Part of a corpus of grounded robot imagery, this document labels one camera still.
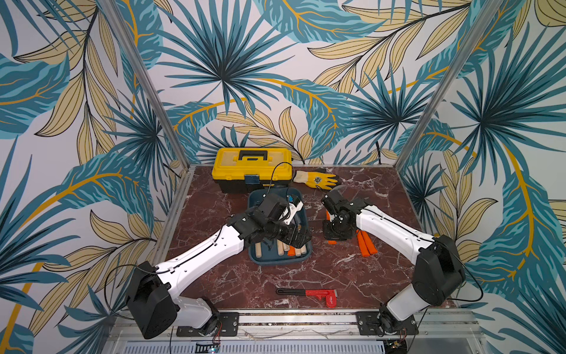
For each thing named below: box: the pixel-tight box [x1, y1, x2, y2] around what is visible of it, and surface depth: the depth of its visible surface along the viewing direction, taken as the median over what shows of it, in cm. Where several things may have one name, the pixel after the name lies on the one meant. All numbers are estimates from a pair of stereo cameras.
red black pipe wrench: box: [276, 288, 338, 308], surface depth 81 cm
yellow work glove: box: [293, 170, 339, 191], surface depth 115 cm
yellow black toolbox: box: [211, 147, 293, 194], surface depth 100 cm
